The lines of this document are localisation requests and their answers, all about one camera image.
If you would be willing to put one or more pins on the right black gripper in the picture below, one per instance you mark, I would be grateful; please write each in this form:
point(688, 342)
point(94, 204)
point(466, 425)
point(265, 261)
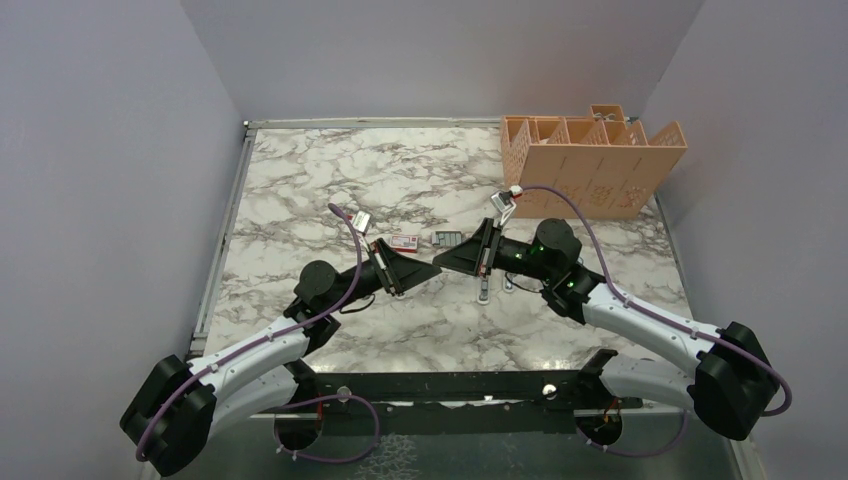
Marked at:
point(476, 254)

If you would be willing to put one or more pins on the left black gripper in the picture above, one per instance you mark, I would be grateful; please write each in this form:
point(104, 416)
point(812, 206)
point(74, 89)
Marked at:
point(401, 273)

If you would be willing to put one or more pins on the grey teal staple box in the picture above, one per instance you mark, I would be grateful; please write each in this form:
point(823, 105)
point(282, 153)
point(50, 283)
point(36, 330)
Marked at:
point(446, 239)

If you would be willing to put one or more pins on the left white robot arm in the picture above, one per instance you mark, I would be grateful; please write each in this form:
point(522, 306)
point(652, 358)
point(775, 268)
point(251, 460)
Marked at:
point(182, 404)

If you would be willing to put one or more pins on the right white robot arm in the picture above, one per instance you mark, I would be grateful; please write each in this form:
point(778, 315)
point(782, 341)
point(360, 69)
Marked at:
point(722, 375)

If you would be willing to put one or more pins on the red white staple box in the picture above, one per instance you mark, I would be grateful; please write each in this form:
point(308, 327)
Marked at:
point(404, 243)

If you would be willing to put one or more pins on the orange desk organizer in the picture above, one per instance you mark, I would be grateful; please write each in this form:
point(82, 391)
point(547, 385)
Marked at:
point(601, 165)

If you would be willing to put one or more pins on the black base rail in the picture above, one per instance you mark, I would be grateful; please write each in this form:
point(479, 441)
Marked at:
point(452, 403)

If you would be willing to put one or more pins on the aluminium table frame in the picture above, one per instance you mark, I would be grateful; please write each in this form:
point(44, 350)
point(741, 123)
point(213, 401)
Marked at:
point(306, 194)

